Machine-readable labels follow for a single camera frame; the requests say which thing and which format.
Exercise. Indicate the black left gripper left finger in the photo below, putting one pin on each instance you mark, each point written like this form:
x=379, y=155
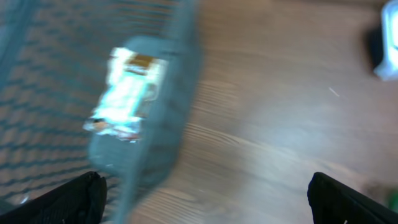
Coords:
x=79, y=201

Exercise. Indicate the white barcode scanner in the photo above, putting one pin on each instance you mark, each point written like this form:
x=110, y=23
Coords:
x=382, y=43

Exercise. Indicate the teal wafer packet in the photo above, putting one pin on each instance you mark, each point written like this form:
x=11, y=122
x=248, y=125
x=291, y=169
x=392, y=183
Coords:
x=121, y=100

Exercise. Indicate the brown snack bag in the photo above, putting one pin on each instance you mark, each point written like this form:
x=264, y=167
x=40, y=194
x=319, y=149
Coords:
x=125, y=60

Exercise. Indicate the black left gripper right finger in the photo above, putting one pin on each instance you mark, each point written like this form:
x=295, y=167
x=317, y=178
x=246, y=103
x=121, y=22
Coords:
x=332, y=202

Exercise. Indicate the grey plastic shopping basket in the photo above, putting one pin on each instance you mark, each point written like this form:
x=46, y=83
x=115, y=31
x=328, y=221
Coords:
x=54, y=64

